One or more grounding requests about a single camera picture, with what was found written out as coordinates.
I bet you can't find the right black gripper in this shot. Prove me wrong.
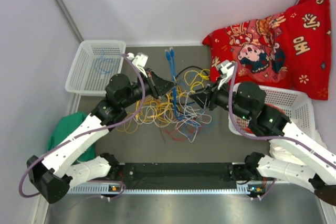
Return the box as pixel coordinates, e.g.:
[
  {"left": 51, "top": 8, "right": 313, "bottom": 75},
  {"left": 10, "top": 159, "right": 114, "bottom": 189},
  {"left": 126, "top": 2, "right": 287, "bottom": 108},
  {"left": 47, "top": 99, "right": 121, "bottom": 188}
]
[{"left": 189, "top": 76, "right": 250, "bottom": 121}]

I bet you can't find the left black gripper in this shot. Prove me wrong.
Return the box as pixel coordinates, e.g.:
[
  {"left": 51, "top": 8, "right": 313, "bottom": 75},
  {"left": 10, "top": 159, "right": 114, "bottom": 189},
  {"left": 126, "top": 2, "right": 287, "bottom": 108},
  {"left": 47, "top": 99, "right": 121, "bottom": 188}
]
[{"left": 121, "top": 68, "right": 177, "bottom": 109}]

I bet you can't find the yellow cable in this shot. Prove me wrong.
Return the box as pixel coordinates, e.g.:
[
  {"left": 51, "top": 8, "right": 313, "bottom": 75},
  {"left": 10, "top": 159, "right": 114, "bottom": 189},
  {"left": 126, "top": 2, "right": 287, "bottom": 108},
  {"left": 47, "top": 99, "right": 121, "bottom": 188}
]
[{"left": 115, "top": 68, "right": 211, "bottom": 134}]

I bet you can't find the thin light blue cable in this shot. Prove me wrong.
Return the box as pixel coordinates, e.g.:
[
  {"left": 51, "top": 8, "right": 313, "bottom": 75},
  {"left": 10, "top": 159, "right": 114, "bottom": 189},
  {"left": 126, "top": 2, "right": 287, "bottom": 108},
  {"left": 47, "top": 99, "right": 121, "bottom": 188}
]
[{"left": 93, "top": 48, "right": 118, "bottom": 75}]

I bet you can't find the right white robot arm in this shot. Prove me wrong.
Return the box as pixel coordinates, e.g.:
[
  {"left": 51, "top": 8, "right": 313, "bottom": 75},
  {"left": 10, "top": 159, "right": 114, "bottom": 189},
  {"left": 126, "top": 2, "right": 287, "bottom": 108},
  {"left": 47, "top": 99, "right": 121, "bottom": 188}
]
[{"left": 190, "top": 82, "right": 335, "bottom": 206}]

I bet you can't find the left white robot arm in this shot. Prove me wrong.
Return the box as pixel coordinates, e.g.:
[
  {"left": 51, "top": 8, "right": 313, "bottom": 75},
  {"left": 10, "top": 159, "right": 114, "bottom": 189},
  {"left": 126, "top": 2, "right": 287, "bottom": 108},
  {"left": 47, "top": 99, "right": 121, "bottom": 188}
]
[{"left": 25, "top": 69, "right": 176, "bottom": 204}]

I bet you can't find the left white plastic basket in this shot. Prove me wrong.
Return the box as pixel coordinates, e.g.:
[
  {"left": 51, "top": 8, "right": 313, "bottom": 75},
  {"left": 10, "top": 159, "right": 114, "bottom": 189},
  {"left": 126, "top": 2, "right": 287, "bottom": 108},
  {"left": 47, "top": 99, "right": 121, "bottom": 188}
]
[{"left": 65, "top": 40, "right": 126, "bottom": 97}]

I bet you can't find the white plastic basket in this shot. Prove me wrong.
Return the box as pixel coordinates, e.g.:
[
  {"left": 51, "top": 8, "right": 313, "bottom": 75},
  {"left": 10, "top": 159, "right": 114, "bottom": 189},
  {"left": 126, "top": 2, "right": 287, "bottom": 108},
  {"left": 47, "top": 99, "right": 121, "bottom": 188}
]
[
  {"left": 228, "top": 82, "right": 316, "bottom": 137},
  {"left": 65, "top": 40, "right": 126, "bottom": 97}
]

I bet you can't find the right white plastic basket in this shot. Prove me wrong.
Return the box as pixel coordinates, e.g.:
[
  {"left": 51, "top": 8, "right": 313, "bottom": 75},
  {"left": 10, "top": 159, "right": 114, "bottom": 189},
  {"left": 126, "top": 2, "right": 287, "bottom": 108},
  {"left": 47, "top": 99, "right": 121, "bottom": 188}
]
[{"left": 228, "top": 82, "right": 316, "bottom": 137}]

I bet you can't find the red printed pillow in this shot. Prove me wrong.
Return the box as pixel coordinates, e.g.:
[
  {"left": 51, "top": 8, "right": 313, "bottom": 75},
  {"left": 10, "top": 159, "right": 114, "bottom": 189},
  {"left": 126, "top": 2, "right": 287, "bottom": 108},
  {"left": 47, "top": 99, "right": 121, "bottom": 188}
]
[{"left": 202, "top": 0, "right": 332, "bottom": 100}]

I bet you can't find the green cloth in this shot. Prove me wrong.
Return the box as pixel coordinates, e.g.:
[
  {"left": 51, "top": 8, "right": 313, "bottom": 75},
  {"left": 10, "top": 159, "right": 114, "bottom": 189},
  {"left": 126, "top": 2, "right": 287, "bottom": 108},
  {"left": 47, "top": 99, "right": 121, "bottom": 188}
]
[{"left": 46, "top": 112, "right": 96, "bottom": 164}]

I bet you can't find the white cable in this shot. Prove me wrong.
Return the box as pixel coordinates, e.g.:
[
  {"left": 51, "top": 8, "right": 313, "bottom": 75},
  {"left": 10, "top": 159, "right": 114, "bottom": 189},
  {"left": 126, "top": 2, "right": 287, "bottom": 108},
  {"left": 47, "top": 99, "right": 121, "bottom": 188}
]
[{"left": 133, "top": 87, "right": 212, "bottom": 143}]

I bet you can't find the black cable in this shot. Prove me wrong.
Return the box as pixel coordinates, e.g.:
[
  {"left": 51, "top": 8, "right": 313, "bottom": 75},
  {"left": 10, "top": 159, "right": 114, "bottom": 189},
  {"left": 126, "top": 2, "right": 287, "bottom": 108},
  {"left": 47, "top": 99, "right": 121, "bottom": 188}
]
[{"left": 175, "top": 66, "right": 211, "bottom": 78}]

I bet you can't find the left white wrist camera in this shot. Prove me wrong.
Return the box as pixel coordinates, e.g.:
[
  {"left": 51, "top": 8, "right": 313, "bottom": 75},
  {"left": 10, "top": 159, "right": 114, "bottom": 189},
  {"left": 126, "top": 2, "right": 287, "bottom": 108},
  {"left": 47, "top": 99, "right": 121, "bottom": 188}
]
[{"left": 126, "top": 52, "right": 148, "bottom": 77}]

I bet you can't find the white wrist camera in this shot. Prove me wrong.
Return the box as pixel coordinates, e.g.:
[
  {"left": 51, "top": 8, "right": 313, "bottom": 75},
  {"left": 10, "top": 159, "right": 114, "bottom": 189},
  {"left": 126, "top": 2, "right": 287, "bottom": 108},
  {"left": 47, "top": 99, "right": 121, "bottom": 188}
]
[
  {"left": 126, "top": 52, "right": 148, "bottom": 77},
  {"left": 216, "top": 60, "right": 236, "bottom": 88}
]

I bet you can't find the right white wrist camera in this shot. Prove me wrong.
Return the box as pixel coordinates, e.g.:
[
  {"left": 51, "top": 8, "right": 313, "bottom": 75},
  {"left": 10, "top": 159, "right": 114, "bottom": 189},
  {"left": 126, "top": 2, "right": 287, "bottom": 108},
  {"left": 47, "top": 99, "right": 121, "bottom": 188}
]
[{"left": 216, "top": 60, "right": 236, "bottom": 88}]

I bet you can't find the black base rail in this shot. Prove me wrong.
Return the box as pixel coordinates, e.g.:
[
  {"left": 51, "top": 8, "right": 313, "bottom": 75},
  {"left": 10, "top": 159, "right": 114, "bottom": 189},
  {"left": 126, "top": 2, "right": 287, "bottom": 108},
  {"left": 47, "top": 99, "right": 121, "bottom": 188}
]
[{"left": 68, "top": 162, "right": 266, "bottom": 196}]

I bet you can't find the grey corner post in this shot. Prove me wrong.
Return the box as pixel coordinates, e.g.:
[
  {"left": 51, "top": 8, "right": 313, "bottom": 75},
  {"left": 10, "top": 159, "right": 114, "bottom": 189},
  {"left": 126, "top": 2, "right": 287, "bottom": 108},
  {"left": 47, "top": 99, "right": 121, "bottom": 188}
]
[{"left": 54, "top": 0, "right": 84, "bottom": 44}]

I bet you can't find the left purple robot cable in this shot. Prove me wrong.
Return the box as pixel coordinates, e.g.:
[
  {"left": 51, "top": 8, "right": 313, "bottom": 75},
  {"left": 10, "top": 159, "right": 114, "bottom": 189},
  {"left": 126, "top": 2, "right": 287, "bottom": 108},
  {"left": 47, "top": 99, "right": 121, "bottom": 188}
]
[{"left": 18, "top": 53, "right": 146, "bottom": 198}]

